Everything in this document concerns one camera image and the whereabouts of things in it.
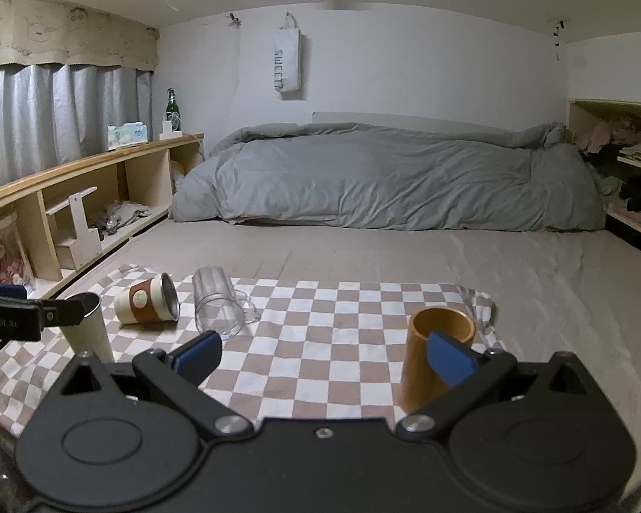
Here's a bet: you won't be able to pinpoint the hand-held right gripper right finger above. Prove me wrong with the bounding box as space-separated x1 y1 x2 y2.
396 332 602 436

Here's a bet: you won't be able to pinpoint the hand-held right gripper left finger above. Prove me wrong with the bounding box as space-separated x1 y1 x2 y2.
59 330 254 437

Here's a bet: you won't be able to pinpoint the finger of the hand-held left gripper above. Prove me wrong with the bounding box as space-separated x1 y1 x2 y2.
41 292 102 328

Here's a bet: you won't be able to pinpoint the orange-brown cup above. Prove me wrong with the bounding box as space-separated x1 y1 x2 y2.
400 307 477 413

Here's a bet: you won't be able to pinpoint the white cup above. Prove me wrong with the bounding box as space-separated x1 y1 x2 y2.
64 299 116 365

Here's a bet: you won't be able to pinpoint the clear glass cup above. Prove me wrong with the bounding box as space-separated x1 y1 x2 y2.
191 265 262 341

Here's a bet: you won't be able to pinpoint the cream cup with brown sleeve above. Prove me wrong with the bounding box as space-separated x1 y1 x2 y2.
114 272 181 326

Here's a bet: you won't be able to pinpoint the clear jar with plush toy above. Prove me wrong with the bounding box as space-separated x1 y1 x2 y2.
0 212 36 296

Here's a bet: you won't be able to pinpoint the small wooden stand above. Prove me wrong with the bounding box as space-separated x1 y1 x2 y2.
46 187 104 271

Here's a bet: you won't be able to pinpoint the grey crumpled cloth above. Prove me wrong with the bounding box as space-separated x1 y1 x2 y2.
88 200 152 239

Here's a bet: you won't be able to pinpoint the brown and white checked cloth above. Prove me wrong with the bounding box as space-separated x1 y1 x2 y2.
0 263 501 439

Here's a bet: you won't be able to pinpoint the long wooden shelf unit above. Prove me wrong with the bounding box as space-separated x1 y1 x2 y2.
0 133 205 301

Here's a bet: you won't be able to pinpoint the tissue box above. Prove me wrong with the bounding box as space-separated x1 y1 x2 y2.
107 123 150 152

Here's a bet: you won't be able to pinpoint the grey duvet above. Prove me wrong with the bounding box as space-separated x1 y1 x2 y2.
168 121 608 232

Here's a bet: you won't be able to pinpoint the grey curtain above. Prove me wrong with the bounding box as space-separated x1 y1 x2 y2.
0 62 155 194

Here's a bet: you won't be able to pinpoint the green glass bottle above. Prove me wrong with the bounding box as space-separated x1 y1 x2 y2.
164 88 184 133

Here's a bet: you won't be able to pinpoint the pink folded clothes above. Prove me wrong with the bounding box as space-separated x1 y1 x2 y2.
576 118 641 155

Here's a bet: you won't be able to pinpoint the beige printed valance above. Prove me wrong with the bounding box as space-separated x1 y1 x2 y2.
0 0 157 72

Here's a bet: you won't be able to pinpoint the wooden clothes shelf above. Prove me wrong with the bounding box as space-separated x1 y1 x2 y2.
566 98 641 261

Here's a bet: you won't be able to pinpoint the white hanging tote bag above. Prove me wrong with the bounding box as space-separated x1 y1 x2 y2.
273 12 307 102

